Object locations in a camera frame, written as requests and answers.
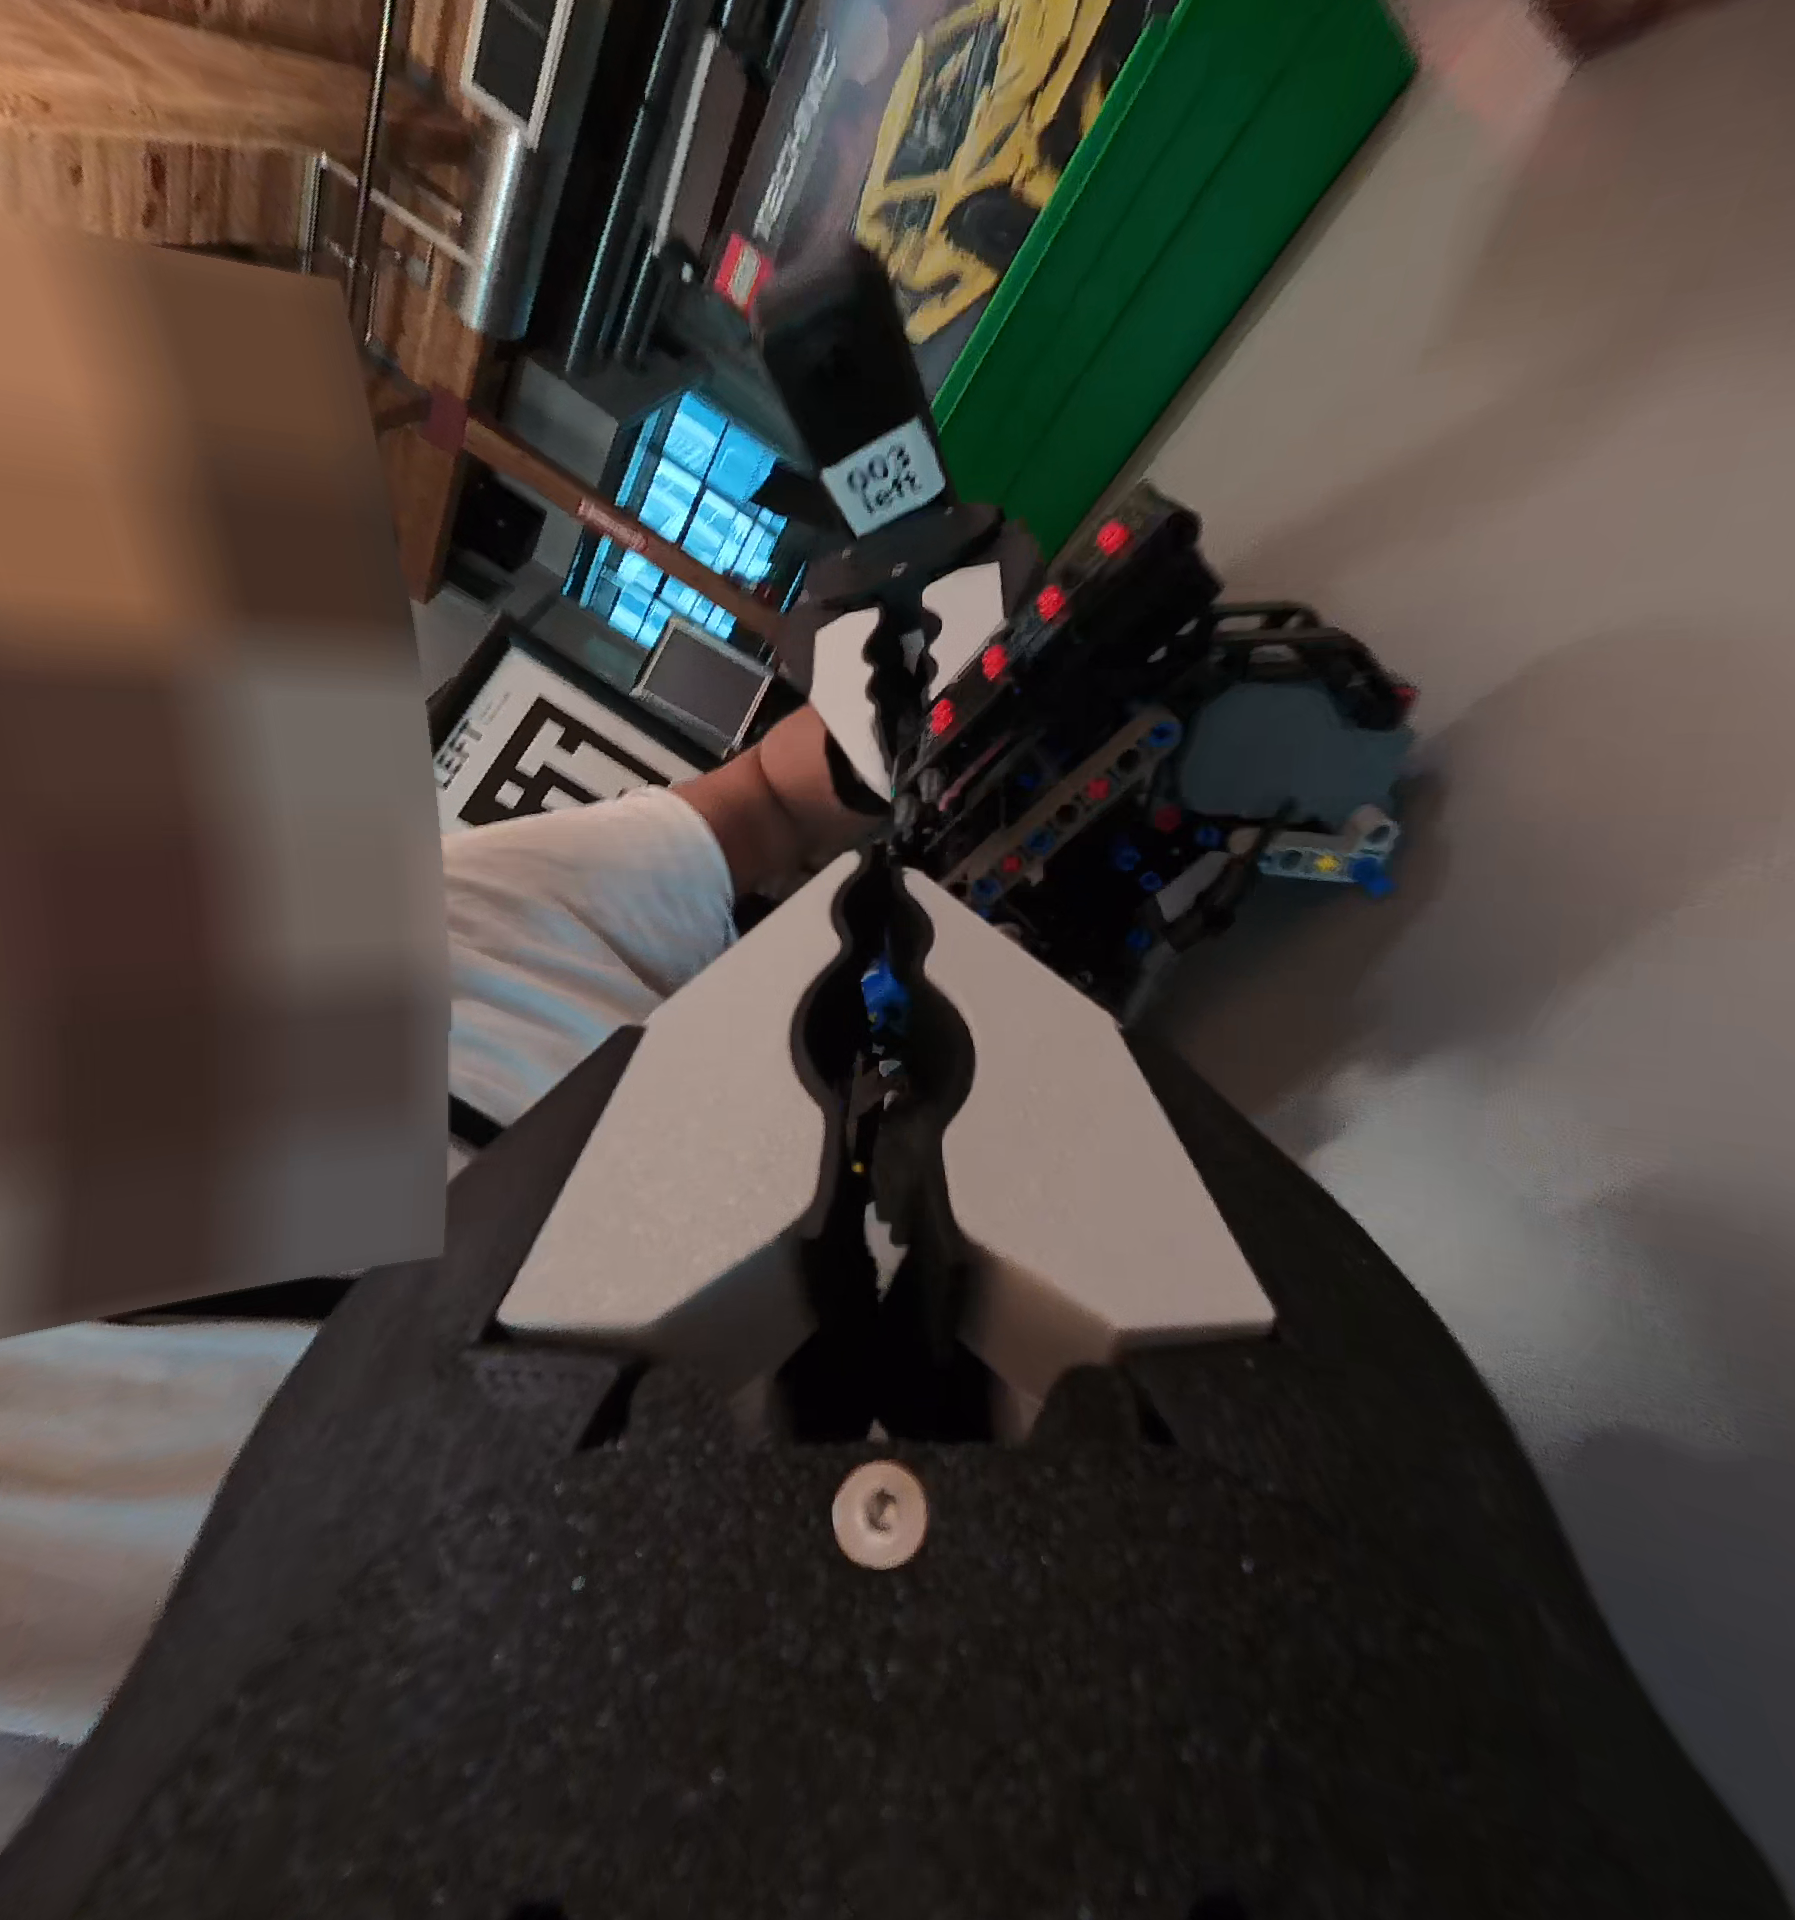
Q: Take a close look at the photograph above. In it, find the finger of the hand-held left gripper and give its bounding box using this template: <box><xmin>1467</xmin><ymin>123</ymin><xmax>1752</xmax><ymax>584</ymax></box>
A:
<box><xmin>897</xmin><ymin>562</ymin><xmax>1015</xmax><ymax>752</ymax></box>
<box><xmin>806</xmin><ymin>613</ymin><xmax>907</xmax><ymax>799</ymax></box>

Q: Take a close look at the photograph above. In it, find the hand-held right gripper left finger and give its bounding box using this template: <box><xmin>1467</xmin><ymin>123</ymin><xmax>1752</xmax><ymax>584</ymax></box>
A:
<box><xmin>497</xmin><ymin>848</ymin><xmax>886</xmax><ymax>1423</ymax></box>

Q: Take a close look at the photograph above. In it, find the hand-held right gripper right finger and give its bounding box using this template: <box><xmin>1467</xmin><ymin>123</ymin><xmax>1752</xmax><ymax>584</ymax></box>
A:
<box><xmin>897</xmin><ymin>870</ymin><xmax>1283</xmax><ymax>1437</ymax></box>

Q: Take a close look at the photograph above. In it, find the toy brick truck model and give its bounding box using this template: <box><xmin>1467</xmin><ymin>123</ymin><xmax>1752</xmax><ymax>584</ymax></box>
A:
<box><xmin>837</xmin><ymin>487</ymin><xmax>1427</xmax><ymax>1082</ymax></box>

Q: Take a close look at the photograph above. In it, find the person's left forearm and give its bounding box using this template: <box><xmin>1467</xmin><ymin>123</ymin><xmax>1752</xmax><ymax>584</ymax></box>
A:
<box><xmin>680</xmin><ymin>704</ymin><xmax>901</xmax><ymax>890</ymax></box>

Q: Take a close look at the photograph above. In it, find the yellow car set box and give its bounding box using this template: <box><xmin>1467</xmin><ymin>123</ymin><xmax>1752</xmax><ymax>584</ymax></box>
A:
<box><xmin>708</xmin><ymin>0</ymin><xmax>1184</xmax><ymax>354</ymax></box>

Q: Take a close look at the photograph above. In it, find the small grey monitor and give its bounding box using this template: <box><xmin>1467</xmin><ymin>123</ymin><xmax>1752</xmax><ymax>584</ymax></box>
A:
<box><xmin>628</xmin><ymin>615</ymin><xmax>778</xmax><ymax>756</ymax></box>

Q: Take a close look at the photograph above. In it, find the blue lit window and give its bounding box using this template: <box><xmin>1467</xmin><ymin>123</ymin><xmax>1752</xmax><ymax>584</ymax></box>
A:
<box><xmin>568</xmin><ymin>391</ymin><xmax>827</xmax><ymax>651</ymax></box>

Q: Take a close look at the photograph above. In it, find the brown wooden beam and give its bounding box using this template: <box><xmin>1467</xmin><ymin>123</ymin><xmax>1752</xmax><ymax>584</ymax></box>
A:
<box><xmin>455</xmin><ymin>412</ymin><xmax>809</xmax><ymax>624</ymax></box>

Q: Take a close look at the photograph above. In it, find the black white marker board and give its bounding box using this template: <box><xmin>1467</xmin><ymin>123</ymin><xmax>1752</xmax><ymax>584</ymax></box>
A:
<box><xmin>428</xmin><ymin>629</ymin><xmax>720</xmax><ymax>838</ymax></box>

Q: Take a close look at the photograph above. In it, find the green plastic bin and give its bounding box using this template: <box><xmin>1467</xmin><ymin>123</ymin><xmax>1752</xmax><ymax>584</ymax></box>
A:
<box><xmin>928</xmin><ymin>0</ymin><xmax>1420</xmax><ymax>560</ymax></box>

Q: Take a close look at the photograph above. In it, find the white framed vent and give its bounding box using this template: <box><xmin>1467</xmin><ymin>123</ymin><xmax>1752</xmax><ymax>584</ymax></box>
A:
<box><xmin>462</xmin><ymin>0</ymin><xmax>588</xmax><ymax>151</ymax></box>

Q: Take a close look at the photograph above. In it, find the silver air duct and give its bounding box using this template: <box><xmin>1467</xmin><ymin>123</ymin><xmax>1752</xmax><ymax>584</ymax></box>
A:
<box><xmin>446</xmin><ymin>127</ymin><xmax>569</xmax><ymax>344</ymax></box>

